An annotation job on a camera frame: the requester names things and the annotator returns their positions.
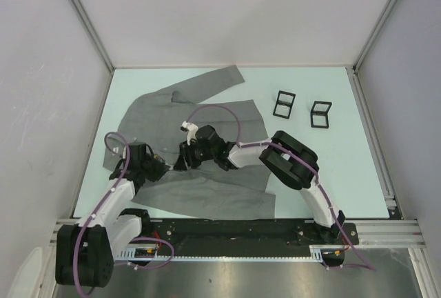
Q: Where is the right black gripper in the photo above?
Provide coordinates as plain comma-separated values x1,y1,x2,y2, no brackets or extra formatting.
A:
174,138,216,172

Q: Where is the grey button-up shirt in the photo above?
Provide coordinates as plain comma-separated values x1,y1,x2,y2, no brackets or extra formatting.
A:
118,66,276,220

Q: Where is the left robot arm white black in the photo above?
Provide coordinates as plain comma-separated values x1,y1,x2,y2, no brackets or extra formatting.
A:
55,142,168,288

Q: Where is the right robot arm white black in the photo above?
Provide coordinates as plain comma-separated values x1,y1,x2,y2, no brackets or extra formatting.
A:
174,121,346,244

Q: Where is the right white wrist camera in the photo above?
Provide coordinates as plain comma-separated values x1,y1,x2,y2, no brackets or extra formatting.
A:
180,121,198,146

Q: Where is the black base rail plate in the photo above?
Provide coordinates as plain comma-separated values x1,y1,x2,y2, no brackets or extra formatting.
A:
150,219,359,250

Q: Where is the black frame stand left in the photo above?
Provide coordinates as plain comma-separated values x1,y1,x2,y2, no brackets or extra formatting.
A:
272,90,296,119

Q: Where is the black frame stand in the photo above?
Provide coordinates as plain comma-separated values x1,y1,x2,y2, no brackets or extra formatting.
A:
272,90,296,119
310,101,333,129

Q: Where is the black frame stand right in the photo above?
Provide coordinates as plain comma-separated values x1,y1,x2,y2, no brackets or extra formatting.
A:
310,101,333,129

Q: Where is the white slotted cable duct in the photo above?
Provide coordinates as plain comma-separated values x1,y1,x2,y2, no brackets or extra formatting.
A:
115,244,322,264

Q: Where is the aluminium frame post left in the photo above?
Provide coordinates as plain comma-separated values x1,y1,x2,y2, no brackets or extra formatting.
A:
68,0,115,74

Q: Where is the aluminium frame post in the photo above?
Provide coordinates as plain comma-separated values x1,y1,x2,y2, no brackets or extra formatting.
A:
68,0,115,74
352,0,400,74

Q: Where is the aluminium frame post right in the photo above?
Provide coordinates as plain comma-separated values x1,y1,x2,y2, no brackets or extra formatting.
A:
352,0,400,74

